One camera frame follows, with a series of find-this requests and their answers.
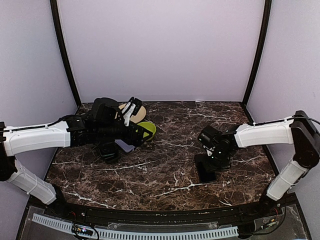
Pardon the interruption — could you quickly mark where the right black frame post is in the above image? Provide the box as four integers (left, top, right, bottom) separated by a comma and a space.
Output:
241, 0, 272, 108

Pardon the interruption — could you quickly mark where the green plastic bowl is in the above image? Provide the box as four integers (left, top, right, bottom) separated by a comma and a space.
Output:
137, 121, 157, 141

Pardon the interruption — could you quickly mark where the left black frame post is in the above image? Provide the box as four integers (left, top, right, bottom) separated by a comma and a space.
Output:
49, 0, 82, 108

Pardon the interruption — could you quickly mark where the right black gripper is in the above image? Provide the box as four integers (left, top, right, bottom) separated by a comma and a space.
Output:
202, 149, 231, 175

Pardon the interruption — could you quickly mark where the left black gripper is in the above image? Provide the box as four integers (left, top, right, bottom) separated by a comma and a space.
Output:
96, 120, 153, 147

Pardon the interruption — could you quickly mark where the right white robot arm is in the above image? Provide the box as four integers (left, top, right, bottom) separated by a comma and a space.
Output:
194, 110, 320, 217

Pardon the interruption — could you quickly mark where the dark phone with teal edge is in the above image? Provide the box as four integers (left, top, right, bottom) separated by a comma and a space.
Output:
97, 142, 119, 158

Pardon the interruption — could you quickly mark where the black front rail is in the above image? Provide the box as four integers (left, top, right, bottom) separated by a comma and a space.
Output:
63, 203, 260, 225

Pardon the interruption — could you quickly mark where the beige round plate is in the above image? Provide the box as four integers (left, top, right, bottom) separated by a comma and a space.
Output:
119, 103, 147, 124

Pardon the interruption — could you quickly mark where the black frame post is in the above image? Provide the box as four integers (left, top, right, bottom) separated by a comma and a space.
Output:
241, 0, 272, 108
49, 0, 82, 108

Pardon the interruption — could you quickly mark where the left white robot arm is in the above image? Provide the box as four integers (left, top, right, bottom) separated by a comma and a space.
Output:
0, 97, 154, 218

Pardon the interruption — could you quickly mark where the black phone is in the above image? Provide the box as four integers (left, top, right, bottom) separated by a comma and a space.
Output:
194, 154, 217, 184

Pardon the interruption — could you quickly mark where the lavender phone case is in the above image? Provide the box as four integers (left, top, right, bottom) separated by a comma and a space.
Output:
114, 139, 135, 153

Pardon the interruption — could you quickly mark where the black phone case bottom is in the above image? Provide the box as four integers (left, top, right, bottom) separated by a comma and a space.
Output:
103, 153, 120, 164

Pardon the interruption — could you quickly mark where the white slotted cable duct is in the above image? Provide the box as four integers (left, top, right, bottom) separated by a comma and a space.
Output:
31, 213, 239, 240

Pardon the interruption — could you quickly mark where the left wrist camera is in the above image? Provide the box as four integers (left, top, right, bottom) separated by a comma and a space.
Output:
121, 96, 143, 127

